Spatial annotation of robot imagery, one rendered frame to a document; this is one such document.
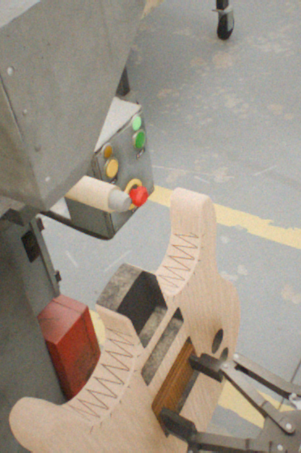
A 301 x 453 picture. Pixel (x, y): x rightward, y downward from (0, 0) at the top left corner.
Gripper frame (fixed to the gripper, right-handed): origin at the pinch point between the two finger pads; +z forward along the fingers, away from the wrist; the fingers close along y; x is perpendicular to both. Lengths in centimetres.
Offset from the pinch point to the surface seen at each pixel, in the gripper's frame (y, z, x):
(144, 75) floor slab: 188, 156, -131
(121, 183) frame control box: 29.5, 29.3, -2.4
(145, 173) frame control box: 36.2, 29.4, -6.7
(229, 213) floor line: 109, 62, -119
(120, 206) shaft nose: 8.2, 7.4, 24.6
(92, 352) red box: 15, 45, -55
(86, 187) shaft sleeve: 8.5, 12.2, 25.7
